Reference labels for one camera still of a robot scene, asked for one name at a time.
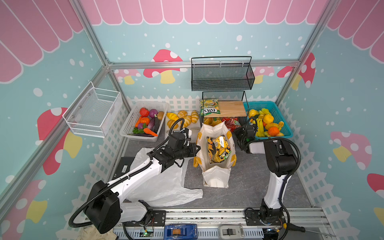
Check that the teal plastic fruit basket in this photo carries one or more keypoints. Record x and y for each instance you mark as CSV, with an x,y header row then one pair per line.
x,y
259,109

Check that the cream canvas tote bag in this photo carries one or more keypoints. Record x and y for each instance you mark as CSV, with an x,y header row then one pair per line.
x,y
214,175

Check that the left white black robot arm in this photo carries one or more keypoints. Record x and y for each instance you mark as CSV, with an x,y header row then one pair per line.
x,y
105,207

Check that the toy bread roll middle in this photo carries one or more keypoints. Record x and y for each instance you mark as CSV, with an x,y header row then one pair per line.
x,y
182,114

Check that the toy croissant back left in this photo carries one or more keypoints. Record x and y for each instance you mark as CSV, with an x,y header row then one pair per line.
x,y
172,116

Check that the green Fox's candy bag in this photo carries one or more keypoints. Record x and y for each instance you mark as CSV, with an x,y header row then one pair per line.
x,y
209,106

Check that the white plastic grocery bag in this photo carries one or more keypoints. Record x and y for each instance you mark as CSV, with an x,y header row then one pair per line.
x,y
166,189

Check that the black wire wooden shelf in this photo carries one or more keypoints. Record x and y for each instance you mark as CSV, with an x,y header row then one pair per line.
x,y
232,104

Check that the grey device on rail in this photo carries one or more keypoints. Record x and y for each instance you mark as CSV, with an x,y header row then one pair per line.
x,y
231,232

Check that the toy bread right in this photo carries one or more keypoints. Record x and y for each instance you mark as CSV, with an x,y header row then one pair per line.
x,y
194,116

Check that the blue device on rail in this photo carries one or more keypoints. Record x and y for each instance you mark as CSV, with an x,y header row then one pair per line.
x,y
181,232

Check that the toy orange fruit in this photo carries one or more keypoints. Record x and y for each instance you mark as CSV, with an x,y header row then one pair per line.
x,y
273,131

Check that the orange toy carrot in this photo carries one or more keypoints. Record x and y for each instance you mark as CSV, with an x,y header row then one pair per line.
x,y
149,132

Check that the orange toy pumpkin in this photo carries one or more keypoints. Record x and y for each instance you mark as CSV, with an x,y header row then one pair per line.
x,y
145,120

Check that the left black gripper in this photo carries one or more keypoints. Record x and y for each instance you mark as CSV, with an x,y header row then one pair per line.
x,y
193,152

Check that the green toy leaf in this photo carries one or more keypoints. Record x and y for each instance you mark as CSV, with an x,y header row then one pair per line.
x,y
138,131

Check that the white wire wall basket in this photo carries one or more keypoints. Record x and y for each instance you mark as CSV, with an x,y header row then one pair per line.
x,y
93,112

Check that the white plastic vegetable basket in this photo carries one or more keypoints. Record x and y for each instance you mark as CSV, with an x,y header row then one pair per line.
x,y
134,117

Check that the brown toy potato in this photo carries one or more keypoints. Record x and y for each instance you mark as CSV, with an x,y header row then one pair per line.
x,y
160,115

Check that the yellow black snack bag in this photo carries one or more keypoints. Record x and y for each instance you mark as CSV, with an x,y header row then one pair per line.
x,y
218,149

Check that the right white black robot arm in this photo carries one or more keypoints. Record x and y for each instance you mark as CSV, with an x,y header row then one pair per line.
x,y
283,159

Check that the yellow snack packet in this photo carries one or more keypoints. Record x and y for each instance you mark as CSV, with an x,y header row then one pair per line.
x,y
212,121

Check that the purple toy eggplant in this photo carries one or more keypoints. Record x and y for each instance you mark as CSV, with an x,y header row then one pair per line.
x,y
152,123

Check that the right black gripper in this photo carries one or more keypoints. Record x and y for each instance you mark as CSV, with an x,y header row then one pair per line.
x,y
240,137

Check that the toy banana bunch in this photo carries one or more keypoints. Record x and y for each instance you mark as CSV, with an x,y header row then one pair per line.
x,y
260,132

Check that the toy striped bread loaf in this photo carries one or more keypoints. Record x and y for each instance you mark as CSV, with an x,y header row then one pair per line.
x,y
187,120

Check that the black box on table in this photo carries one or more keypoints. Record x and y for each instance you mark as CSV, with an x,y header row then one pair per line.
x,y
123,167

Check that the toy yellow lemon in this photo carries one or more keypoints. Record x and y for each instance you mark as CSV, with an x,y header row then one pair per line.
x,y
268,119

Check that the black mesh wall basket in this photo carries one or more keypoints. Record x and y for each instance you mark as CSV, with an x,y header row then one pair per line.
x,y
228,73

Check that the beige cloth rag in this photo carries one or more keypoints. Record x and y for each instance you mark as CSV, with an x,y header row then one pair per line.
x,y
91,233

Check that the red toy tomato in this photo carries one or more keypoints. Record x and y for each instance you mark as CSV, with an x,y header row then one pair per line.
x,y
144,112

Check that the toy croissant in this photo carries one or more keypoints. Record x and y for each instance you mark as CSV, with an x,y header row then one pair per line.
x,y
171,123
172,116

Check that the toy croissant front left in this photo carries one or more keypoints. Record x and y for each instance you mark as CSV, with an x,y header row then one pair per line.
x,y
171,123

